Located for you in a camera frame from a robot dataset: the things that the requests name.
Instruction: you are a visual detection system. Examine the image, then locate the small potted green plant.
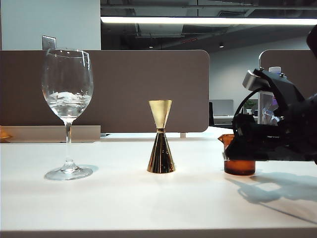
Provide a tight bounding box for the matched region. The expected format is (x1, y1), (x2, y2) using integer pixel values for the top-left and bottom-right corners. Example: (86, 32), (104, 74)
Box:
(243, 99), (258, 116)

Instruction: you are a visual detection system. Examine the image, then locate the long ceiling light strip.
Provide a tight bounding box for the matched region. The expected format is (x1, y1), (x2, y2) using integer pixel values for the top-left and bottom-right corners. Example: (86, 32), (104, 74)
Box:
(101, 16), (317, 25)

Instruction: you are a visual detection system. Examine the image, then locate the beige low desk panel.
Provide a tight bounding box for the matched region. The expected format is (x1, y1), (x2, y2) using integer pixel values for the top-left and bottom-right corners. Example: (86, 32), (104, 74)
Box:
(0, 125), (102, 143)

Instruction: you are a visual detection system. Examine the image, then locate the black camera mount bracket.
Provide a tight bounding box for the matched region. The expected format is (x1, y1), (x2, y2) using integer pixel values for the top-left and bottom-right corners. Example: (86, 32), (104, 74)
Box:
(254, 68), (307, 120)

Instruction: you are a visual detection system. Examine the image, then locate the clear plastic water bottle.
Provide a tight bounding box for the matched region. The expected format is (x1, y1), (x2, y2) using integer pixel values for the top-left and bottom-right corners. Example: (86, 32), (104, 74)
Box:
(259, 66), (286, 126)

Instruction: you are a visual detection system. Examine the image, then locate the small amber measuring cup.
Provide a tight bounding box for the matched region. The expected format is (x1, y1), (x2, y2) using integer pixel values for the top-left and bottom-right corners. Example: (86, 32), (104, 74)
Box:
(217, 133), (257, 177)

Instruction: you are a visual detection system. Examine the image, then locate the brown desk partition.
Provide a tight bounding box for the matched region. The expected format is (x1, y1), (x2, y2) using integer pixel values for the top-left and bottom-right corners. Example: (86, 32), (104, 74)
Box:
(258, 49), (315, 124)
(0, 49), (210, 133)

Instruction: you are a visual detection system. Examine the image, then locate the white background desk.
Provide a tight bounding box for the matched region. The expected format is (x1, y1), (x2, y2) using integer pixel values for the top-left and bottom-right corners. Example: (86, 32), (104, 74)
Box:
(213, 115), (236, 126)

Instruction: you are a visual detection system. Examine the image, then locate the clear wine glass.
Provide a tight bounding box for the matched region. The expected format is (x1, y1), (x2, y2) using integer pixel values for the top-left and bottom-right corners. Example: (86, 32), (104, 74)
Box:
(41, 48), (94, 181)

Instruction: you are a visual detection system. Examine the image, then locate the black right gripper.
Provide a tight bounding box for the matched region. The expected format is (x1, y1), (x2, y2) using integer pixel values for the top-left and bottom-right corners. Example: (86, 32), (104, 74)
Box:
(223, 93), (317, 165)

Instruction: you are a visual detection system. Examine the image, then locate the gold double-cone jigger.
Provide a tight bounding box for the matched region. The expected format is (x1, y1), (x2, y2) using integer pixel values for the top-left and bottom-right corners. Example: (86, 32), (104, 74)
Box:
(146, 99), (176, 174)

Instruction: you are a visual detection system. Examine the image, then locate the thin black camera cable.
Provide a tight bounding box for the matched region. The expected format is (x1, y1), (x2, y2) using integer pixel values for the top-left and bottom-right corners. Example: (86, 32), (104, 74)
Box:
(234, 88), (264, 139)

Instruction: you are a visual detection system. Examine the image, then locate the silver wall switch plate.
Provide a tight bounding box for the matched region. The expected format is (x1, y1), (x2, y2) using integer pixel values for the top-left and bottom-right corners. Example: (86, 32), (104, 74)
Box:
(41, 35), (56, 50)

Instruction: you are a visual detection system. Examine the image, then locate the grey background desk screen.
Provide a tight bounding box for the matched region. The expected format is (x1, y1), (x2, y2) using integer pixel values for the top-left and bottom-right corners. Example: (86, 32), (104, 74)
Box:
(210, 99), (234, 117)

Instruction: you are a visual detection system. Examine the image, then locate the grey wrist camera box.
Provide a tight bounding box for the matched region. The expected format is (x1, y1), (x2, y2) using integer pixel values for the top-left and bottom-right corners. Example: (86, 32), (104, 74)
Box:
(242, 69), (270, 91)

